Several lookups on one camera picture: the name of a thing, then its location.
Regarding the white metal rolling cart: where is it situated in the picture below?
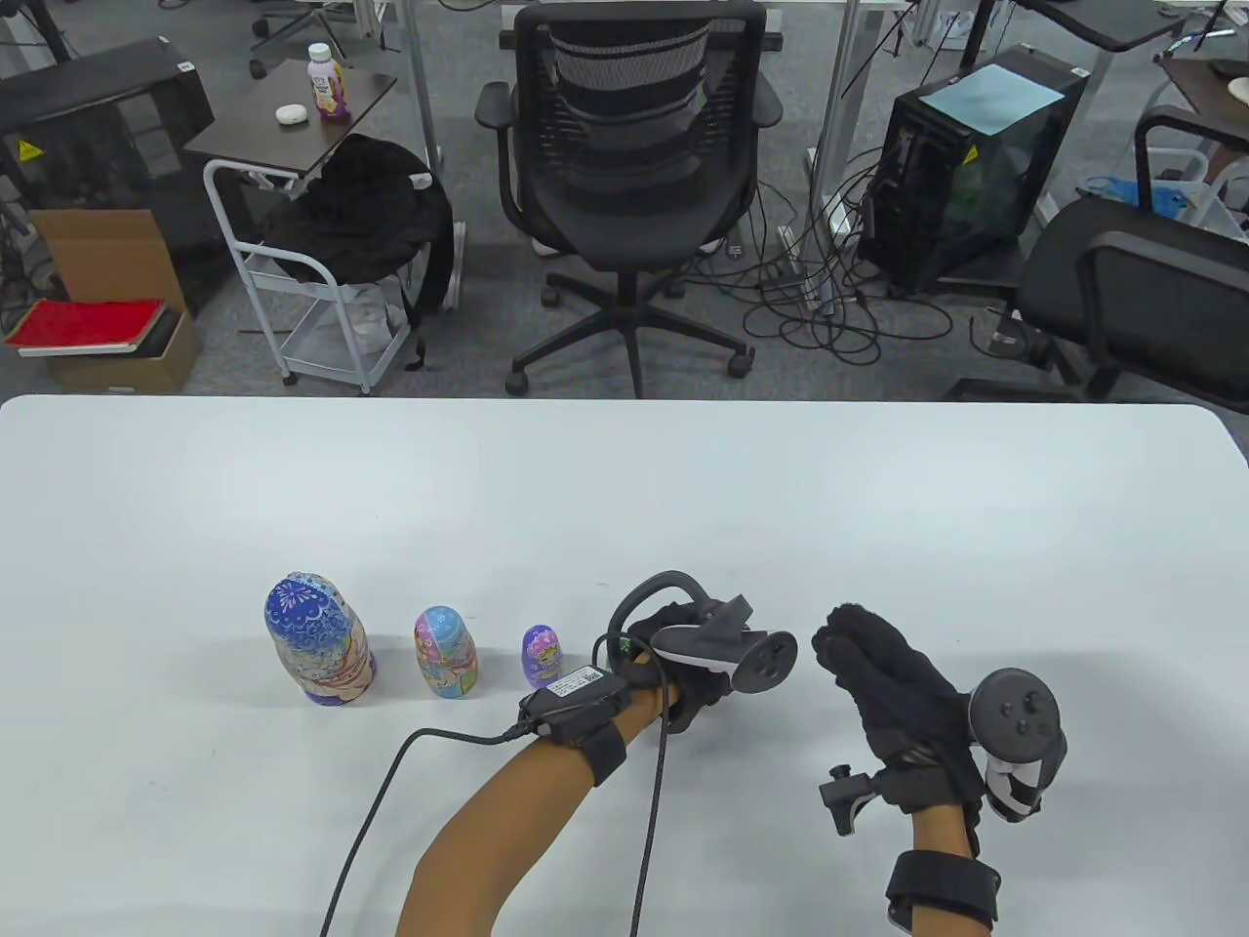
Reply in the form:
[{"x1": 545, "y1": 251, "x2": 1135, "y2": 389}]
[{"x1": 203, "y1": 159, "x2": 415, "y2": 396}]

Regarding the blue plastic bag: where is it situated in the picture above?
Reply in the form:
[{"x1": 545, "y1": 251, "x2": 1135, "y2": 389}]
[{"x1": 1085, "y1": 176, "x2": 1199, "y2": 222}]

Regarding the black cabinet with warning sticker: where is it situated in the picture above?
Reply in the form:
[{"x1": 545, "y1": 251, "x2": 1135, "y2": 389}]
[{"x1": 0, "y1": 37, "x2": 218, "y2": 315}]

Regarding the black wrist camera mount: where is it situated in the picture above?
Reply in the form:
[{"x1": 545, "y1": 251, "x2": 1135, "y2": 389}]
[{"x1": 818, "y1": 766, "x2": 884, "y2": 838}]

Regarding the purple drink bottle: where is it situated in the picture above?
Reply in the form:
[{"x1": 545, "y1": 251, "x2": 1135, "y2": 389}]
[{"x1": 306, "y1": 43, "x2": 350, "y2": 122}]

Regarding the black desk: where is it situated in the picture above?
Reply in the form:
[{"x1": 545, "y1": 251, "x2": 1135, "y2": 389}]
[{"x1": 1015, "y1": 0, "x2": 1221, "y2": 52}]

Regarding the black chair base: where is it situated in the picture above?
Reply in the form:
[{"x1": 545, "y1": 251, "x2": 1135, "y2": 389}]
[{"x1": 249, "y1": 0, "x2": 391, "y2": 79}]

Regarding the light blue paper sheet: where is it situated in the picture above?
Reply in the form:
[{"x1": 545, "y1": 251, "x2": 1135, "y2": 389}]
[{"x1": 920, "y1": 64, "x2": 1065, "y2": 138}]

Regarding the person's right forearm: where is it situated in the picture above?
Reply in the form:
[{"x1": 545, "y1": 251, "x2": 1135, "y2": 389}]
[{"x1": 907, "y1": 800, "x2": 996, "y2": 937}]

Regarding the black glass computer tower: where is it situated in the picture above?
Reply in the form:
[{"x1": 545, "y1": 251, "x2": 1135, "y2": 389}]
[{"x1": 857, "y1": 44, "x2": 1091, "y2": 297}]

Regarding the tangle of black floor cables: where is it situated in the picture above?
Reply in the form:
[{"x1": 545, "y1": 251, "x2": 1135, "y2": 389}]
[{"x1": 673, "y1": 146, "x2": 957, "y2": 367}]

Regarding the large cream Russian doll bottom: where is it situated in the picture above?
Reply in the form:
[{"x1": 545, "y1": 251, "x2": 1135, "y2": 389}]
[{"x1": 281, "y1": 639, "x2": 378, "y2": 706}]

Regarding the black VR controller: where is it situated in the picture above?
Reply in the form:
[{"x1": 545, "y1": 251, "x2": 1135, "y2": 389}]
[
  {"x1": 607, "y1": 571, "x2": 799, "y2": 694},
  {"x1": 966, "y1": 669, "x2": 1069, "y2": 824}
]

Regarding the person's left hand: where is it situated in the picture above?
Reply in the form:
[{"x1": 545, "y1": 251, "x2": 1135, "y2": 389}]
[{"x1": 623, "y1": 600, "x2": 733, "y2": 735}]

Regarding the red notebook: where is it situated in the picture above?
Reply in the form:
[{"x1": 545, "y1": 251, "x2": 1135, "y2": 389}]
[{"x1": 5, "y1": 299, "x2": 169, "y2": 357}]

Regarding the white metal desk leg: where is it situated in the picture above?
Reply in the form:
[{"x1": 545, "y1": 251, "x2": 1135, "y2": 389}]
[
  {"x1": 808, "y1": 0, "x2": 887, "y2": 235},
  {"x1": 402, "y1": 0, "x2": 448, "y2": 175}
]

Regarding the dark brown side table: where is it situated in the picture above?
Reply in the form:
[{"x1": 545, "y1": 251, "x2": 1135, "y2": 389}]
[{"x1": 183, "y1": 59, "x2": 399, "y2": 182}]

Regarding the person's right hand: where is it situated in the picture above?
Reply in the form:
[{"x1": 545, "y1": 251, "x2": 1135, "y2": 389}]
[{"x1": 812, "y1": 603, "x2": 987, "y2": 816}]

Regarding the white power strip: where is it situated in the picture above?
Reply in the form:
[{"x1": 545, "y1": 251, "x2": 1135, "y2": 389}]
[{"x1": 778, "y1": 223, "x2": 842, "y2": 315}]

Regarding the black padded office chair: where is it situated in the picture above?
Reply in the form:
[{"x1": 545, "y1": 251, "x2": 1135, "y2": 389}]
[{"x1": 945, "y1": 105, "x2": 1249, "y2": 416}]

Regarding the black mesh office chair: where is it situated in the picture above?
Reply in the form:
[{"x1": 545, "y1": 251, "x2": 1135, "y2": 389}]
[{"x1": 475, "y1": 0, "x2": 785, "y2": 399}]

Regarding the open cardboard box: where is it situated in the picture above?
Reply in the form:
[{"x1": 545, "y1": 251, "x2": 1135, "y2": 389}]
[{"x1": 27, "y1": 209, "x2": 203, "y2": 394}]

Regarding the person's left forearm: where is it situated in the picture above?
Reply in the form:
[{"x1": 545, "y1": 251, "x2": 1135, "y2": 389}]
[{"x1": 395, "y1": 678, "x2": 679, "y2": 937}]

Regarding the black wrist strap unit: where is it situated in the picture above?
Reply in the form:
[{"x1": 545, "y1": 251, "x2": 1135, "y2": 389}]
[
  {"x1": 885, "y1": 851, "x2": 1001, "y2": 928},
  {"x1": 517, "y1": 666, "x2": 633, "y2": 788}
]

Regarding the black bag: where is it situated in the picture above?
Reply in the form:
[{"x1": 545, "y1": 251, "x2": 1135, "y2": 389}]
[{"x1": 263, "y1": 134, "x2": 457, "y2": 372}]

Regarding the large blue Russian doll top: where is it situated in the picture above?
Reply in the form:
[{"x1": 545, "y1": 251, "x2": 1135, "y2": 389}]
[{"x1": 263, "y1": 572, "x2": 364, "y2": 665}]

